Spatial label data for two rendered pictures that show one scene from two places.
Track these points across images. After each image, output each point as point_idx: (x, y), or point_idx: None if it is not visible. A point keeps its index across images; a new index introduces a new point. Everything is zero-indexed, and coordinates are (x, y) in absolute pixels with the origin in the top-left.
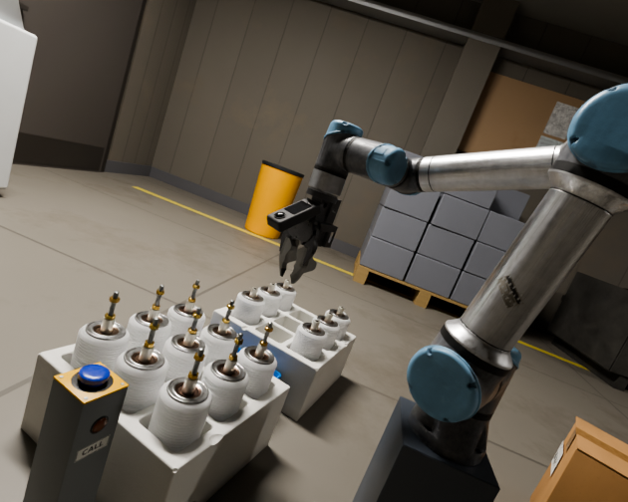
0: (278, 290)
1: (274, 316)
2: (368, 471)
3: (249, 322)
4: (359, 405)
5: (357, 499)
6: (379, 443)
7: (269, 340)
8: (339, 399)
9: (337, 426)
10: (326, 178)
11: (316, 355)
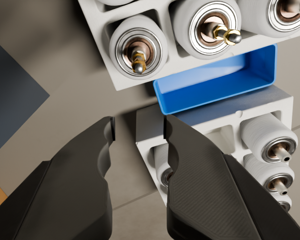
0: (275, 197)
1: (244, 167)
2: (27, 105)
3: (246, 126)
4: (132, 173)
5: (34, 91)
6: (18, 123)
7: (203, 127)
8: (144, 163)
9: (118, 139)
10: None
11: (155, 158)
